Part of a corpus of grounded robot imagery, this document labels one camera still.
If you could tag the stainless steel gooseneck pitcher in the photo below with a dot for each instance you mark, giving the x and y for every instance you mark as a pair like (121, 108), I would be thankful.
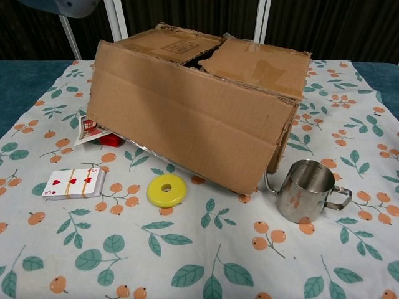
(307, 196)

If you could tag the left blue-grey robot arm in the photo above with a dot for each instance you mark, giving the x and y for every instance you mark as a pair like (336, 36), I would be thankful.
(71, 7)

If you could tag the floral fruit print tablecloth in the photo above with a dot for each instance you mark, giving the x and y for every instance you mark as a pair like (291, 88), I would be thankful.
(199, 249)

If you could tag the red and white booklet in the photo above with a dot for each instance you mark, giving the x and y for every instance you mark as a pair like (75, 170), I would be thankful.
(90, 130)

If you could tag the brown cardboard shipping box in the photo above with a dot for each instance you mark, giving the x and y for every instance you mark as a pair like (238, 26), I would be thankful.
(187, 118)

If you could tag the white metal frame post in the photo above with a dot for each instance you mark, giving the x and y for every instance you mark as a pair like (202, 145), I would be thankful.
(262, 18)
(71, 40)
(117, 18)

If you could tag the rubber-banded playing card deck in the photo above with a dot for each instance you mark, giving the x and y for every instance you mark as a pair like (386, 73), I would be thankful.
(71, 183)

